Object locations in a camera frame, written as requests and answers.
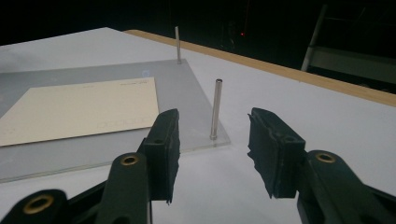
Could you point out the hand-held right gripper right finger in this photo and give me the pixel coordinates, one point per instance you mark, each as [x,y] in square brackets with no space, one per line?
[280,155]

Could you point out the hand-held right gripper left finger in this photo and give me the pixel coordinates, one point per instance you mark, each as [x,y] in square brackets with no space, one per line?
[162,155]

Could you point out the beige card sheet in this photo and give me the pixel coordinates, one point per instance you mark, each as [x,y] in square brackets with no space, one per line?
[81,112]

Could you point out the metal stand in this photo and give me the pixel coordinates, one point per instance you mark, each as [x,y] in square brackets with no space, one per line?
[342,56]

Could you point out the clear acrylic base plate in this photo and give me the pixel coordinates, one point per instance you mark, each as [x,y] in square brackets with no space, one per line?
[183,99]

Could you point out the metal standoff post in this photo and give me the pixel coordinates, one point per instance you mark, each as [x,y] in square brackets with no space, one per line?
[177,45]
[215,109]

